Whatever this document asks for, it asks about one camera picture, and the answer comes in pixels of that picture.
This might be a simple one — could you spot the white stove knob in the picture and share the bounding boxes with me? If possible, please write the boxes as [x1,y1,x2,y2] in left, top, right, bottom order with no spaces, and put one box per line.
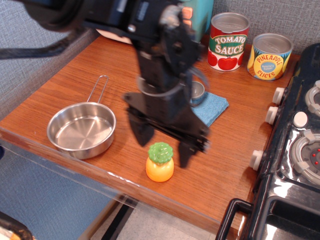
[272,87,286,105]
[249,150,264,171]
[265,106,279,125]

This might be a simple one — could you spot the white stove knob middle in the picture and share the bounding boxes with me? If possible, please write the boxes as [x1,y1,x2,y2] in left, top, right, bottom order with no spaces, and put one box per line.
[265,106,279,125]

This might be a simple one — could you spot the black toy stove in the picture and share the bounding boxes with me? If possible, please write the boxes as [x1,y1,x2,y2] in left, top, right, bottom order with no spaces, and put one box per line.
[216,43,320,240]

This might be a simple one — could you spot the orange toy carrot green top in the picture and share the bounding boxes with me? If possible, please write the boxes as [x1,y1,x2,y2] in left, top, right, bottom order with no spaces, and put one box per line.
[145,142,175,183]

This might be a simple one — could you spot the blue folded cloth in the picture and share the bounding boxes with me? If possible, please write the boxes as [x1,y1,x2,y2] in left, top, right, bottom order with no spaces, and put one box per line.
[191,91,229,127]

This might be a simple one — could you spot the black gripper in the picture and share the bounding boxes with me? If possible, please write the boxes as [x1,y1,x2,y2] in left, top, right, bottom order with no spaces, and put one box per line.
[123,77,210,168]

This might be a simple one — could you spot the teal toy microwave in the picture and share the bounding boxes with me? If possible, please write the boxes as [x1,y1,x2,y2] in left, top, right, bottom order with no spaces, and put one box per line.
[96,0,215,46]

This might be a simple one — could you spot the clear acrylic table guard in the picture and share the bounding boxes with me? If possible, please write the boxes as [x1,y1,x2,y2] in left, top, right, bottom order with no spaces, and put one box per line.
[0,129,217,240]

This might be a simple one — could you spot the stainless steel pan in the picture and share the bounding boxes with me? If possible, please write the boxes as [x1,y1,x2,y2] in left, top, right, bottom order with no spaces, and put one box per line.
[46,75,117,160]

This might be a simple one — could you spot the blue grey measuring scoop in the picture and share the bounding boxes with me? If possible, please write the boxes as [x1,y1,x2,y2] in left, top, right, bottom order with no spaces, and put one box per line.
[191,81,205,104]

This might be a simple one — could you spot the white stove knob near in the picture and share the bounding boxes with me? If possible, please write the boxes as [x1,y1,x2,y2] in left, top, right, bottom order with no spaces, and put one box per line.
[249,150,264,171]

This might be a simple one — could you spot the pineapple slices can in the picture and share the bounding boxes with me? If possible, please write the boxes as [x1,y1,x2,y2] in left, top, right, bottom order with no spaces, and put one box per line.
[247,33,294,81]

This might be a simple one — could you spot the white stove knob far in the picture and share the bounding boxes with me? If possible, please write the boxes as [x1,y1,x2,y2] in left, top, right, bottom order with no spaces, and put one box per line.
[272,87,286,105]

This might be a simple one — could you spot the tomato sauce can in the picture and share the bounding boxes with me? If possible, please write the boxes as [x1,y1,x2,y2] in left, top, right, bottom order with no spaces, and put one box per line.
[207,12,251,72]

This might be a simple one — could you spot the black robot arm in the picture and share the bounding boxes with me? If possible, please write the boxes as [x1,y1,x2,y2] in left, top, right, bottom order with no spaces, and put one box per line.
[23,0,209,168]

